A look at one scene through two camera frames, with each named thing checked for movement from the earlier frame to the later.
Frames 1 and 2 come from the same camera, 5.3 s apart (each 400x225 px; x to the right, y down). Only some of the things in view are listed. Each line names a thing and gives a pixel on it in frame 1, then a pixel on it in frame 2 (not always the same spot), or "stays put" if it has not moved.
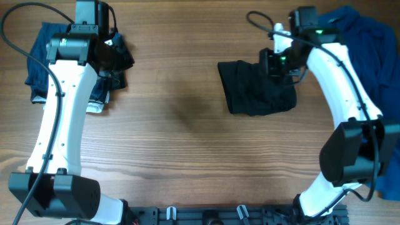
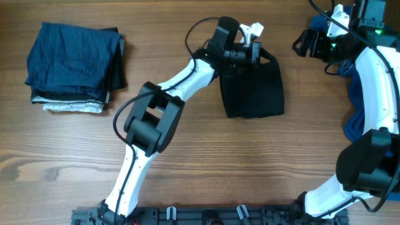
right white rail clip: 240,212 stays put
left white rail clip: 171,213 stays put
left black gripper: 127,60 → 255,52
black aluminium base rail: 229,215 stays put
